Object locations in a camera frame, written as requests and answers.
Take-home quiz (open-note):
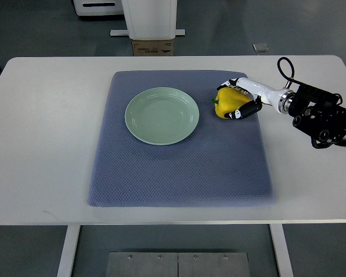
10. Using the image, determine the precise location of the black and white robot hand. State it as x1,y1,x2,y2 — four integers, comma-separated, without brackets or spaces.
217,77,295,119

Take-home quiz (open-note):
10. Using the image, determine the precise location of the yellow bell pepper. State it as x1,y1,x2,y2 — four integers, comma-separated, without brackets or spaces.
211,87,251,119

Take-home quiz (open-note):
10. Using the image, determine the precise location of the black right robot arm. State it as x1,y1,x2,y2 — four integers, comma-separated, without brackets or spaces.
277,57,346,149

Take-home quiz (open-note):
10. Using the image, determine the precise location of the small grey floor plate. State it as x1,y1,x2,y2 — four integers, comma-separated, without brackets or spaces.
253,43,269,53

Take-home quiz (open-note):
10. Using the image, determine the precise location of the light green plate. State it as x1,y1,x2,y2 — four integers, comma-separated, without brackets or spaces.
125,87,200,146

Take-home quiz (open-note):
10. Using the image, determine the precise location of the blue textured mat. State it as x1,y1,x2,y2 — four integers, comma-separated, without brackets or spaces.
88,70,275,207

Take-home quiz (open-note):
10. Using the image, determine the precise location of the cardboard box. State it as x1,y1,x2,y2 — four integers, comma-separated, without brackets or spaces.
131,39,174,57

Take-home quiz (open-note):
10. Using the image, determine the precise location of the right white table leg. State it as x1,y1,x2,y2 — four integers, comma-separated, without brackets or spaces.
269,224,294,277

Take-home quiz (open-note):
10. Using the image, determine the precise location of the white table leg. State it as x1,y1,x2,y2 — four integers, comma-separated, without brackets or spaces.
269,224,294,277
57,224,81,277

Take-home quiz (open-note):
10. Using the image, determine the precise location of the white machine base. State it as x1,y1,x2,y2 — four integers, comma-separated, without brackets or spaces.
110,0,186,40

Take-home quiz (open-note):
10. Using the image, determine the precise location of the white cabinet with slot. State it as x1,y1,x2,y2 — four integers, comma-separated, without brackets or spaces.
72,0,123,16

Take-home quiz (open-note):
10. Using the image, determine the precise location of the left white table leg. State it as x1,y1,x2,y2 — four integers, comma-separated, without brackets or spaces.
57,224,81,277

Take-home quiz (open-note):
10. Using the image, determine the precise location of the metal base plate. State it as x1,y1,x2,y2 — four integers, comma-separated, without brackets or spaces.
106,252,250,276

